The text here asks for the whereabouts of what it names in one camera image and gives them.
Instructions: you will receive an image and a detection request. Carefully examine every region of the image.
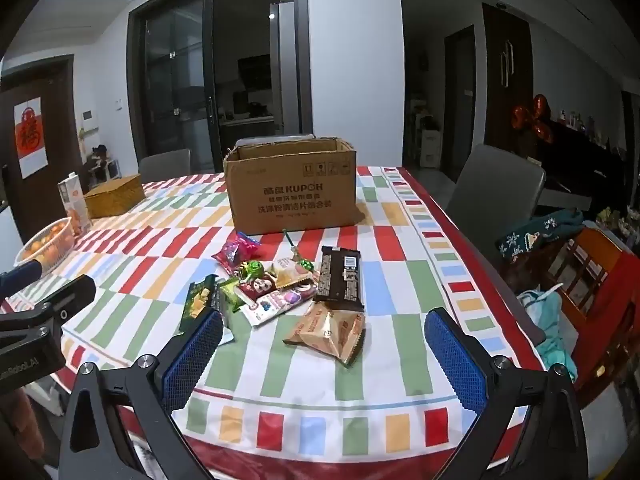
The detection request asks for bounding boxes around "small green snack packet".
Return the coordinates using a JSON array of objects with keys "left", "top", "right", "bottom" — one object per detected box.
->
[{"left": 215, "top": 279, "right": 243, "bottom": 313}]

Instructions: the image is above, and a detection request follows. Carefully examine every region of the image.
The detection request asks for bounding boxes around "white and pink snack packet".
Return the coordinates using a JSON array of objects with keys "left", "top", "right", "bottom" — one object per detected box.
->
[{"left": 244, "top": 284, "right": 317, "bottom": 327}]

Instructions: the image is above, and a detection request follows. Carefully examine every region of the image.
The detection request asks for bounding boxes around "clear bowl of oranges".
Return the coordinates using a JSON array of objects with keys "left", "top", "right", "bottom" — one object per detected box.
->
[{"left": 13, "top": 217, "right": 76, "bottom": 277}]

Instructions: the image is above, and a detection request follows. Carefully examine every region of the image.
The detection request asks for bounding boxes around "pale biscuit packet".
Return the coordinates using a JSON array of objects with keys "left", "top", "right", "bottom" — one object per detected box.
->
[{"left": 271, "top": 255, "right": 312, "bottom": 288}]

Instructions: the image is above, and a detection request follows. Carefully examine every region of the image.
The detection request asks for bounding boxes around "juice carton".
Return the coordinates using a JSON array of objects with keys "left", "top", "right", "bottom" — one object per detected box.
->
[{"left": 57, "top": 172, "right": 92, "bottom": 237}]

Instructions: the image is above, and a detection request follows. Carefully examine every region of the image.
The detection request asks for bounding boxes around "red and white door poster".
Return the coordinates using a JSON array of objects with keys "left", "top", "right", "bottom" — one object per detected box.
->
[{"left": 13, "top": 98, "right": 49, "bottom": 179}]

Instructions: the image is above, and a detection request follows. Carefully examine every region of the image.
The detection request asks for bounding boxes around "red foil balloon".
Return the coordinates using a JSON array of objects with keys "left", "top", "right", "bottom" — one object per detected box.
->
[{"left": 512, "top": 93, "right": 554, "bottom": 142}]

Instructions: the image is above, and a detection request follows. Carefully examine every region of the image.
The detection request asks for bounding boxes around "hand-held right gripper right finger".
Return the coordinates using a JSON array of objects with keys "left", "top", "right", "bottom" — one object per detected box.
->
[{"left": 424, "top": 306, "right": 588, "bottom": 480}]

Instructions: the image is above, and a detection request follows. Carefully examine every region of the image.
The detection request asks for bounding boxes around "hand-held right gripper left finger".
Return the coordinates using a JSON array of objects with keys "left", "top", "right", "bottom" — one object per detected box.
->
[{"left": 59, "top": 306, "right": 224, "bottom": 480}]

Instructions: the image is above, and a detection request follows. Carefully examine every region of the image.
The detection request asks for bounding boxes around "orange wooden chair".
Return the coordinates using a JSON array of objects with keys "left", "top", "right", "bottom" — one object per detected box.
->
[{"left": 549, "top": 227, "right": 640, "bottom": 393}]

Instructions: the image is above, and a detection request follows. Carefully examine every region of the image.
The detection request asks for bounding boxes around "dark room door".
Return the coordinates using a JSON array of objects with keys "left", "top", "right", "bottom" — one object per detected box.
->
[{"left": 443, "top": 25, "right": 476, "bottom": 182}]

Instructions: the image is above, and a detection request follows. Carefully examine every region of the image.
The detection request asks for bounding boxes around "sliding glass door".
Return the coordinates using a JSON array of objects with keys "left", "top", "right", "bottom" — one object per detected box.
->
[{"left": 127, "top": 0, "right": 307, "bottom": 177}]

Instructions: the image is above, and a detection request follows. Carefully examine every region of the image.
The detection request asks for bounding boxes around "brown cardboard box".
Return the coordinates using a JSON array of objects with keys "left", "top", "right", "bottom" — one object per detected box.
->
[{"left": 223, "top": 135, "right": 362, "bottom": 236}]

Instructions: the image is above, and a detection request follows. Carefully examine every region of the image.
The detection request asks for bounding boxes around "dark brown chocolate bar packet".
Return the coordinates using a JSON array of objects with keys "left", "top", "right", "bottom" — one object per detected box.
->
[{"left": 313, "top": 245, "right": 363, "bottom": 310}]

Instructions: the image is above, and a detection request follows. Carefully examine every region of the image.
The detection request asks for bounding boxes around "pink candy packet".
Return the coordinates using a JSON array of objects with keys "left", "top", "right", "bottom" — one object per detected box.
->
[{"left": 213, "top": 232, "right": 262, "bottom": 267}]

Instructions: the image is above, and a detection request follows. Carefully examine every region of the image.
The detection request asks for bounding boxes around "dark tall cabinet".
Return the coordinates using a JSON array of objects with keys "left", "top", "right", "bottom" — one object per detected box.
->
[{"left": 482, "top": 2, "right": 534, "bottom": 162}]

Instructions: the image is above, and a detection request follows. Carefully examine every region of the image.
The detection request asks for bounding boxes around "grey dining chair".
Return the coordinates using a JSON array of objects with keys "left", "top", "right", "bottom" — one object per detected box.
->
[
  {"left": 444, "top": 143, "right": 547, "bottom": 243},
  {"left": 138, "top": 149, "right": 192, "bottom": 184},
  {"left": 235, "top": 133, "right": 319, "bottom": 147}
]

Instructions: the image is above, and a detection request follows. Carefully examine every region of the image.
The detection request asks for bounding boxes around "green and yellow chips packet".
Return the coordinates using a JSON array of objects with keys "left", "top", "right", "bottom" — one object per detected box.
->
[{"left": 180, "top": 274, "right": 217, "bottom": 334}]

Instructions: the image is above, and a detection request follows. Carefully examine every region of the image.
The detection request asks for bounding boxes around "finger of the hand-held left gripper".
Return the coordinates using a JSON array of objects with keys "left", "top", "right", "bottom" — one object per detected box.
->
[
  {"left": 0, "top": 275, "right": 97, "bottom": 347},
  {"left": 0, "top": 260, "right": 44, "bottom": 297}
]

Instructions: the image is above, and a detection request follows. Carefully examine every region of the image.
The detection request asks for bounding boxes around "tan snack packet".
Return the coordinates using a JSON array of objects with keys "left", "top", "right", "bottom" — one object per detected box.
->
[{"left": 283, "top": 302, "right": 368, "bottom": 366}]

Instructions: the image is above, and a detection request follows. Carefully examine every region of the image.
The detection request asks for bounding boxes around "red snack packet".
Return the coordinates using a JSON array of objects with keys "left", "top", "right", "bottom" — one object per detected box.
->
[{"left": 235, "top": 275, "right": 277, "bottom": 302}]

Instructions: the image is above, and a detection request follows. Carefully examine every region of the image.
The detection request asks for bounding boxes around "green lollipop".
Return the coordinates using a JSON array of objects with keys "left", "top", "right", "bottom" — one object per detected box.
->
[{"left": 282, "top": 229, "right": 314, "bottom": 272}]

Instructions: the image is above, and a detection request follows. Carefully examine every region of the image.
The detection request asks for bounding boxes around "woven wicker basket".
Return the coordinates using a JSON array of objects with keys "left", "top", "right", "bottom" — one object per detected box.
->
[{"left": 83, "top": 173, "right": 146, "bottom": 219}]

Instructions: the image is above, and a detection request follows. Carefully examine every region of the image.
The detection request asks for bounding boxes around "dark sideboard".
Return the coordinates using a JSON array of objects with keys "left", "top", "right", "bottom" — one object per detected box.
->
[{"left": 539, "top": 119, "right": 640, "bottom": 223}]

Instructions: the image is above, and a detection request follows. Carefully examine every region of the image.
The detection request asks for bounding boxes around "brown wooden door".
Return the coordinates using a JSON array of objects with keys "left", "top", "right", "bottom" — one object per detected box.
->
[{"left": 0, "top": 56, "right": 85, "bottom": 228}]

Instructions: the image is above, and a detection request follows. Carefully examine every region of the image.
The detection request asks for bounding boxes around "green foil candy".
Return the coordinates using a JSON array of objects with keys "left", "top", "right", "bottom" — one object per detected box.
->
[{"left": 239, "top": 260, "right": 267, "bottom": 282}]

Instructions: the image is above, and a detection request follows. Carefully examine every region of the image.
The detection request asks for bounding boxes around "dark green printed cloth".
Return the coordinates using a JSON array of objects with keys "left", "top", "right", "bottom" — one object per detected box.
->
[{"left": 495, "top": 209, "right": 584, "bottom": 262}]

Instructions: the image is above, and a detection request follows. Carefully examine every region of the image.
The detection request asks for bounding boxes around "colourful checked tablecloth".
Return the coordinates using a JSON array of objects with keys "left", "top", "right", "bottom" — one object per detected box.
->
[{"left": 0, "top": 166, "right": 549, "bottom": 480}]

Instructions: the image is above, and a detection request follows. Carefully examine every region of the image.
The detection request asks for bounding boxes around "teal cloth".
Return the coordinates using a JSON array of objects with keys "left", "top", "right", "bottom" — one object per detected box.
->
[{"left": 517, "top": 289, "right": 579, "bottom": 382}]

